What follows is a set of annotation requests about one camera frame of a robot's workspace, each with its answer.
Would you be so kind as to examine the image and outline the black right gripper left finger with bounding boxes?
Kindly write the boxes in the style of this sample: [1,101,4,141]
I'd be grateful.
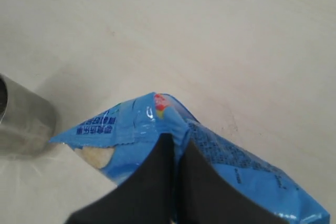
[67,134,174,224]

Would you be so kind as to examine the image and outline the blue chips bag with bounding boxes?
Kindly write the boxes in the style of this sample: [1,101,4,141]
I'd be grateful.
[51,92,331,223]

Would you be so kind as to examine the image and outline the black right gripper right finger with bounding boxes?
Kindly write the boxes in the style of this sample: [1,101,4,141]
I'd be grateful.
[176,142,267,223]

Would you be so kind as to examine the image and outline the shiny steel cup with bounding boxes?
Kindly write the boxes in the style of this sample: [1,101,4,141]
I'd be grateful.
[1,74,56,156]

